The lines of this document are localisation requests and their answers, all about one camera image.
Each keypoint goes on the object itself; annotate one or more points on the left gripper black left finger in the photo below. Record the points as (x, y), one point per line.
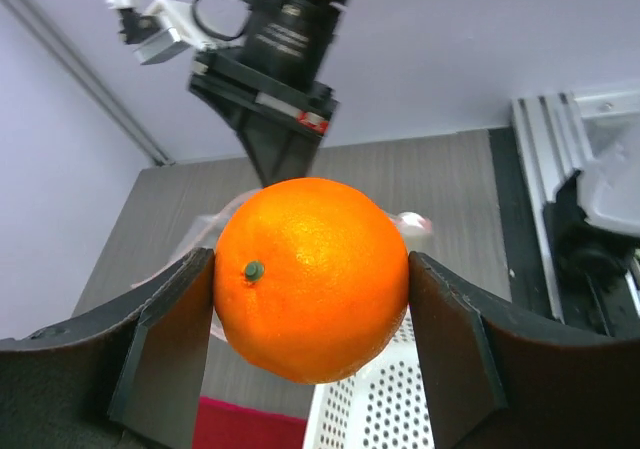
(126, 374)

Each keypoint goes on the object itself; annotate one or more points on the orange fruit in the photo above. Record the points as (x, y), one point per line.
(311, 280)

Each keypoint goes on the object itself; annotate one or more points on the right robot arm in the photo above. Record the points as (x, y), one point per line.
(284, 39)

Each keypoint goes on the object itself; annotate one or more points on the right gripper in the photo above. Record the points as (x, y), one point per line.
(279, 127)

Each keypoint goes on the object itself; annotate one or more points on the white perforated plastic basket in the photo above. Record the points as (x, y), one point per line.
(382, 406)

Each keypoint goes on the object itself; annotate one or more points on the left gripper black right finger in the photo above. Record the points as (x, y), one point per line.
(499, 376)

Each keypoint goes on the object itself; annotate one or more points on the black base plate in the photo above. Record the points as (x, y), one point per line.
(567, 174)

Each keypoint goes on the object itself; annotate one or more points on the right aluminium frame post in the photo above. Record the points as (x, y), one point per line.
(33, 18)

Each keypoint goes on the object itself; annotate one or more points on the clear zip top bag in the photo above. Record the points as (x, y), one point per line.
(206, 230)

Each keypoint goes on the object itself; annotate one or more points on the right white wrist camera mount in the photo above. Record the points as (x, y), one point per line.
(162, 31)

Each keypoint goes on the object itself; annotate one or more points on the folded red cloth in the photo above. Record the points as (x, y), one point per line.
(221, 425)

